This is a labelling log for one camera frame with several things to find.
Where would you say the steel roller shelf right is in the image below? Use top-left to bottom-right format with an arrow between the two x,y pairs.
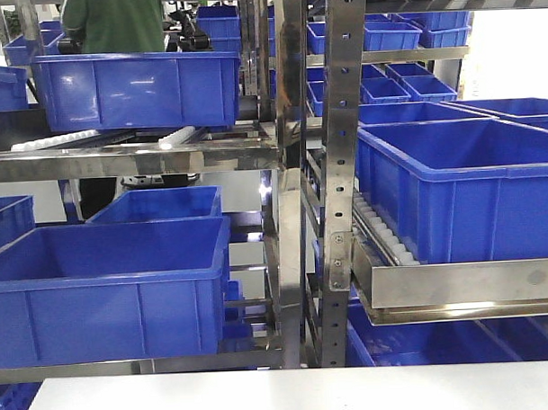
351,192 -> 548,325

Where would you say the blue bin behind lower left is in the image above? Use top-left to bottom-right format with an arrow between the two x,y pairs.
86,185 -> 222,224

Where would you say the blue bin bottom right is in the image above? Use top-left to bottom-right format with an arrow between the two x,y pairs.
346,304 -> 548,367

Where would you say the steel shelf rack left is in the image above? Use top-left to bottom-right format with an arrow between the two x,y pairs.
0,0 -> 307,384

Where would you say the large blue bin lower left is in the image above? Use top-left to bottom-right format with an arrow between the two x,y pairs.
0,216 -> 230,370

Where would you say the blue bin far left edge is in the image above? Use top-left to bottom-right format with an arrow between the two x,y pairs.
0,66 -> 29,112

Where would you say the steel perforated upright post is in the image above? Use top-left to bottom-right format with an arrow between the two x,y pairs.
320,0 -> 367,368

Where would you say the large blue bin right shelf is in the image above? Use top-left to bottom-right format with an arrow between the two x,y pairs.
356,119 -> 548,263

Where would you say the blue bin upper left shelf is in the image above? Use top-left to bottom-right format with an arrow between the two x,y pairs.
31,51 -> 241,131

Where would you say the person in green shirt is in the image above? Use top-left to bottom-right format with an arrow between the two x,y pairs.
61,0 -> 165,54

